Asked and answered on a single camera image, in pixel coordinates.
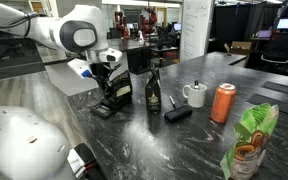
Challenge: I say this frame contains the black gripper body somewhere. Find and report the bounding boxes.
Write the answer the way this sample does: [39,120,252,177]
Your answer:
[91,63,120,88]

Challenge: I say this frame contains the black coffee bag on scale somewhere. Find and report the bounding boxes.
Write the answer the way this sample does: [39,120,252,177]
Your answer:
[104,71,132,104]

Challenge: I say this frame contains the black digital kitchen scale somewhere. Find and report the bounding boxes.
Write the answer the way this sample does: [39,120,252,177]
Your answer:
[91,98,131,118]

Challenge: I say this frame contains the red robot in background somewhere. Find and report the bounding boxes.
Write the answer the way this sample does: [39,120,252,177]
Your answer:
[114,11,130,39]

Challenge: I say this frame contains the black gold coffee bag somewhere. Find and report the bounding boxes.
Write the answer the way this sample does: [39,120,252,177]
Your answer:
[145,67,161,112]

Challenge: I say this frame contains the white mug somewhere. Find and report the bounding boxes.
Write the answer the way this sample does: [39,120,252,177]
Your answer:
[182,84,207,108]

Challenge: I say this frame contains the white whiteboard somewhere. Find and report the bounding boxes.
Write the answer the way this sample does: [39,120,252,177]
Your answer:
[180,0,215,62]

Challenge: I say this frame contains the orange soda can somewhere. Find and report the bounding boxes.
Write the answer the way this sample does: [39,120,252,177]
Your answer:
[210,83,236,123]

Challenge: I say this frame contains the cardboard box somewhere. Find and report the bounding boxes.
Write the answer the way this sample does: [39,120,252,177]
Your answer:
[224,41,252,55]

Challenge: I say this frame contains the green snack bag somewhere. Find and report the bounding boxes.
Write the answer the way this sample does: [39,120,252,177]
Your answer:
[220,103,279,180]

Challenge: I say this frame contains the black office chair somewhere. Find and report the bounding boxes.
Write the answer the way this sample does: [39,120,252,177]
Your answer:
[261,32,288,72]

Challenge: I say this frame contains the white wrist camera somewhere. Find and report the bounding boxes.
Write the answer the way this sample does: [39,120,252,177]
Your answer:
[68,58,92,79]

